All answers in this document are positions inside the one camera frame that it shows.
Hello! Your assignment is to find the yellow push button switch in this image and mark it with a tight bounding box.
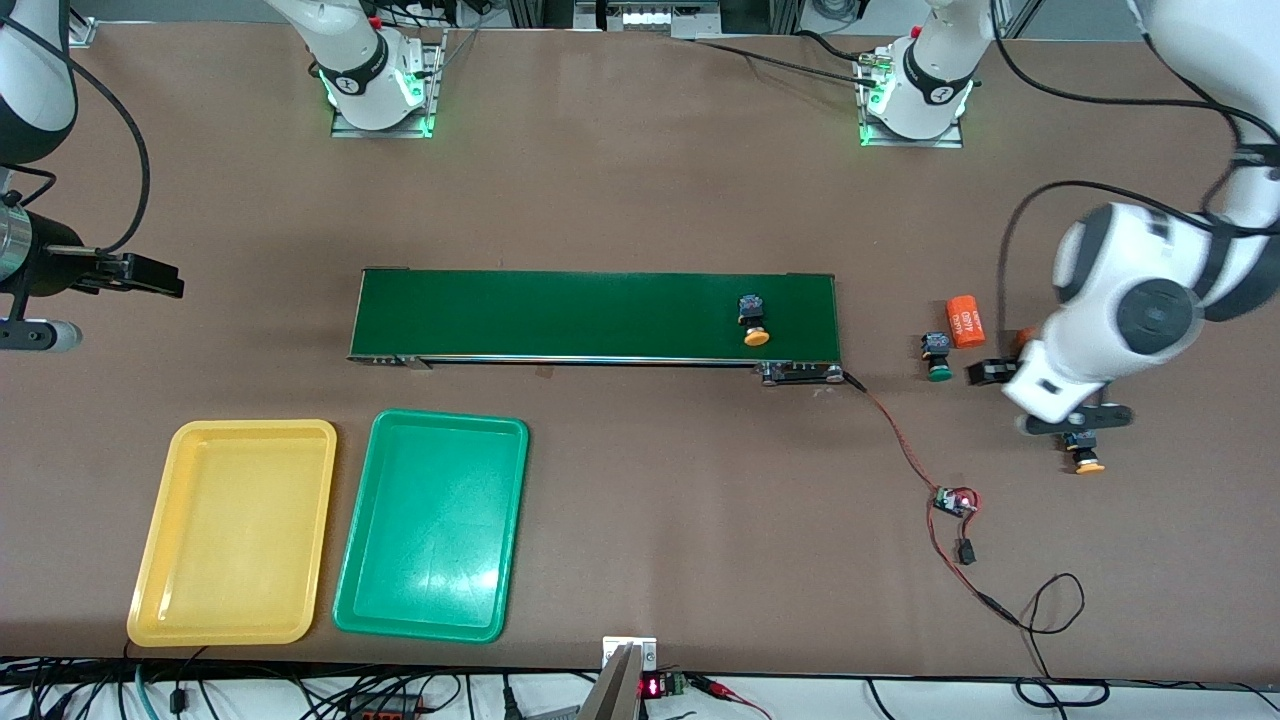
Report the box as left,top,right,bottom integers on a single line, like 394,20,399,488
737,294,772,348
1061,430,1107,475

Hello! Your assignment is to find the yellow plastic tray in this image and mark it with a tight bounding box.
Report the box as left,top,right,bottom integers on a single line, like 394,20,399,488
126,419,339,648

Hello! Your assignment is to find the green plastic tray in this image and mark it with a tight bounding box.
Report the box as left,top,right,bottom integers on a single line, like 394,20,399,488
332,408,530,644

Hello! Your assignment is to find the green conveyor belt unit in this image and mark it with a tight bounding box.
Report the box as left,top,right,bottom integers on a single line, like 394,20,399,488
347,267,846,387

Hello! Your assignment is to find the red clip lead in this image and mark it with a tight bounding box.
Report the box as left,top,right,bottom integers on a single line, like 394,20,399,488
690,676,773,720

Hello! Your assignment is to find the metal box with lights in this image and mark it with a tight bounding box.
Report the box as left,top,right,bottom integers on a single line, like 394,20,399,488
605,0,716,33

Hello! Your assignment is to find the orange and black connector block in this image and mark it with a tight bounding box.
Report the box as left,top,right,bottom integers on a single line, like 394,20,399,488
345,694,426,720

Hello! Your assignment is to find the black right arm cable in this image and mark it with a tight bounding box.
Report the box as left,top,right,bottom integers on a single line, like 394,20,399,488
0,15,151,256

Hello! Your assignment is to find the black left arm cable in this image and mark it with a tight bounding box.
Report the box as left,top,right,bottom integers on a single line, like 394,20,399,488
988,0,1280,336

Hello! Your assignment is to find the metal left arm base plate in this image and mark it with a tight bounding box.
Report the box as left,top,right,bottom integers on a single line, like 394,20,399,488
860,118,965,150

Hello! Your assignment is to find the thin black power cable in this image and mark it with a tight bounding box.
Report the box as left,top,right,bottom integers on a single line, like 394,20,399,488
975,572,1113,709

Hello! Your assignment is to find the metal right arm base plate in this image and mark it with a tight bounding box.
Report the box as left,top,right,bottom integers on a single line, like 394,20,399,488
330,40,446,139

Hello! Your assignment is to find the black cable to arm base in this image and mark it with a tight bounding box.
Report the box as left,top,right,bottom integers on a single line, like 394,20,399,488
688,28,891,93

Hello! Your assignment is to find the aluminium frame rack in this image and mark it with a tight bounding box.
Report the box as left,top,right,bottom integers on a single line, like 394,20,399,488
505,0,801,41

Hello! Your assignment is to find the black cable tangle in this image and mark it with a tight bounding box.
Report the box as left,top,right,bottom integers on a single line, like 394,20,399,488
0,655,601,720

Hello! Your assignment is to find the silver camera mount bracket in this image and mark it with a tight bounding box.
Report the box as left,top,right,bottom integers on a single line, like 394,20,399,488
602,636,659,673

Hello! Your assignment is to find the grey camera support pole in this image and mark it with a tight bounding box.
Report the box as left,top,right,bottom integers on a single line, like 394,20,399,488
578,645,648,720

